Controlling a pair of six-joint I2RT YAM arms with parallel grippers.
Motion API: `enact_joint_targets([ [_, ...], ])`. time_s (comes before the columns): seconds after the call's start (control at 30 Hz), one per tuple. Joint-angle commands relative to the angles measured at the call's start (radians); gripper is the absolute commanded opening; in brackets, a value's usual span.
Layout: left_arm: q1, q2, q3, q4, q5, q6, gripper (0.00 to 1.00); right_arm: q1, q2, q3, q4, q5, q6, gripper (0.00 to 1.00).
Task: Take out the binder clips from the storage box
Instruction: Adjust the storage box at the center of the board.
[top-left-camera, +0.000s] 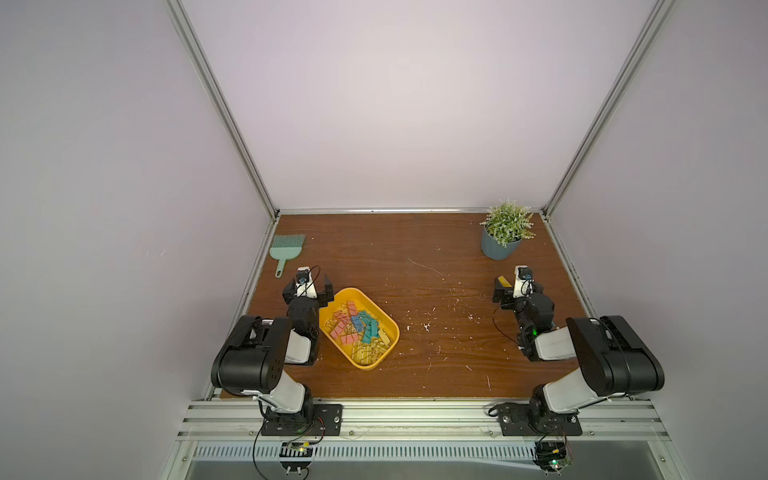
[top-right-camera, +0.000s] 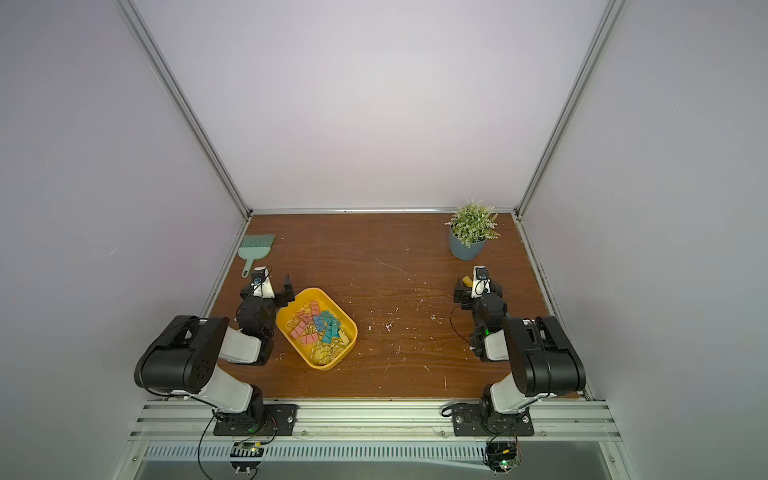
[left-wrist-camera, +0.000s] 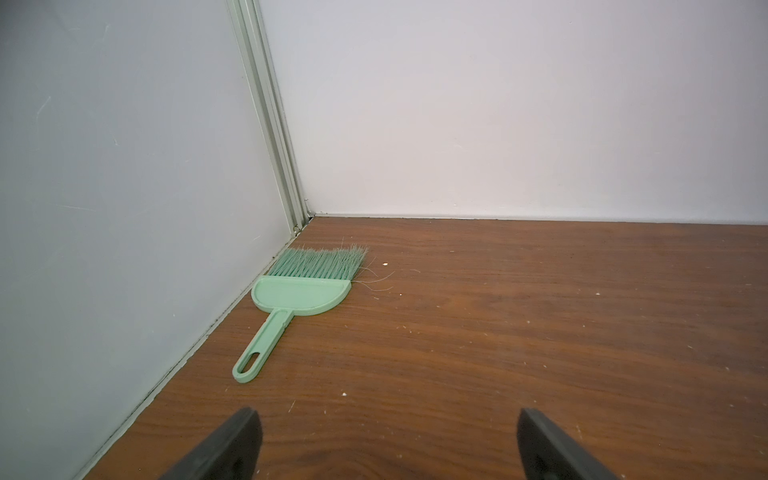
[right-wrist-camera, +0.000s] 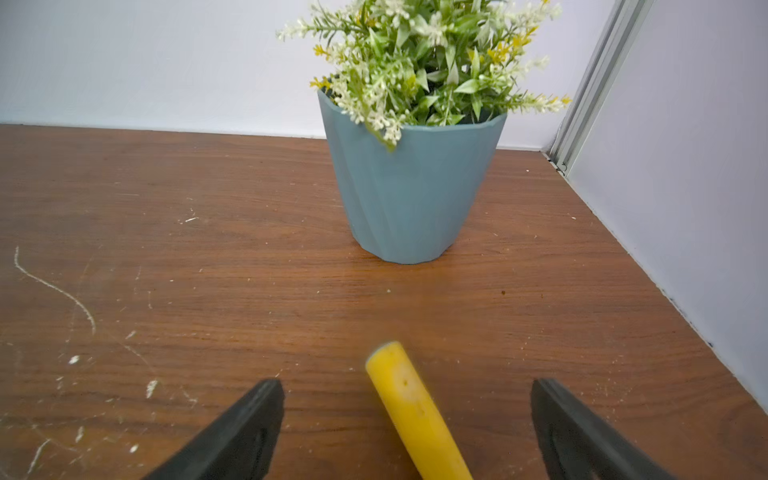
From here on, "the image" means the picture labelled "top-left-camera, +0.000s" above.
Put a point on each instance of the aluminium front rail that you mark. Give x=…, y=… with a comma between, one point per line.
x=422, y=419

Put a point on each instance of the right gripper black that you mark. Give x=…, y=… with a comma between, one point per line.
x=501, y=294

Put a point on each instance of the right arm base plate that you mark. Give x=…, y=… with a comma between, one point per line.
x=517, y=419

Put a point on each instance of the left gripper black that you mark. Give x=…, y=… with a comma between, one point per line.
x=324, y=293

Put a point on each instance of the right controller board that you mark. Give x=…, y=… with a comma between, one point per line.
x=551, y=457

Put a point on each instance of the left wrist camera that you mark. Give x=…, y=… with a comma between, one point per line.
x=305, y=283

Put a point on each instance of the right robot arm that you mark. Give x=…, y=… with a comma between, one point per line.
x=612, y=359

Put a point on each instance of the controller board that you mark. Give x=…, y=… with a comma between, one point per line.
x=295, y=459
x=551, y=457

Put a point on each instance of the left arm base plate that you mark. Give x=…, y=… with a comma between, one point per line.
x=317, y=420

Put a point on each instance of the left controller board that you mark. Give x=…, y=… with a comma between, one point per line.
x=295, y=459

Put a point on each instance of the green plastic dustpan brush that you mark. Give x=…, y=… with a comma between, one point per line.
x=285, y=248

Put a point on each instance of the yellow plastic storage box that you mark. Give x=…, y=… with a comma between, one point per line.
x=361, y=330

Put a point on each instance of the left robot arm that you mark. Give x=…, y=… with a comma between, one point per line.
x=252, y=360

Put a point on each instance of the yellow blue handled tool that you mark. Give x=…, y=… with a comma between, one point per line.
x=503, y=282

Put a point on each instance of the potted green plant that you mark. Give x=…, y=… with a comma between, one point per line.
x=504, y=228

